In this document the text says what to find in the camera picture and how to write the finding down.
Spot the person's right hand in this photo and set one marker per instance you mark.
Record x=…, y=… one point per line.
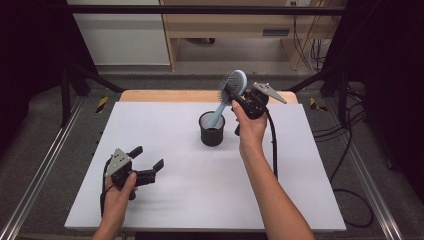
x=251, y=133

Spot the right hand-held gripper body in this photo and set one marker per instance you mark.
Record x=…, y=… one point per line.
x=255, y=105

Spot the white cabinet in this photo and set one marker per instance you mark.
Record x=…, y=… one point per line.
x=123, y=40

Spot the light wooden desk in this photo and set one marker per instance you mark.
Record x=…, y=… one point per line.
x=226, y=25

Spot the person's left hand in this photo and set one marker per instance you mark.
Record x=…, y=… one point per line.
x=115, y=201

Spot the light blue hairbrush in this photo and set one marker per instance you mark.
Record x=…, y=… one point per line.
x=238, y=79

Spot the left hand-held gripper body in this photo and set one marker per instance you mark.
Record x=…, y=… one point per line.
x=118, y=163

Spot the grey desk label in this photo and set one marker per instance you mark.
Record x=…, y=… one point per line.
x=276, y=32

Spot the black horizontal frame bar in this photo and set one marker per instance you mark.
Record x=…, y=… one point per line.
x=200, y=10

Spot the black mesh pen holder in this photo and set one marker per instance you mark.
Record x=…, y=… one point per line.
x=211, y=137

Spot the black metal stand strut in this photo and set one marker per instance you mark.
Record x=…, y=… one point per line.
x=342, y=96
x=65, y=96

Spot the aluminium floor rail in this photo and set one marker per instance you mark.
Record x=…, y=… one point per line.
x=40, y=173
x=370, y=186

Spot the black curtain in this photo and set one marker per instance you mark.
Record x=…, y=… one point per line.
x=30, y=50
x=390, y=66

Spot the yellow black tape marker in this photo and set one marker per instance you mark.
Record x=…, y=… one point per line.
x=102, y=104
x=313, y=102

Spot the wooden table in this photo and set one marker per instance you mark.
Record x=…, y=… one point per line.
x=166, y=96

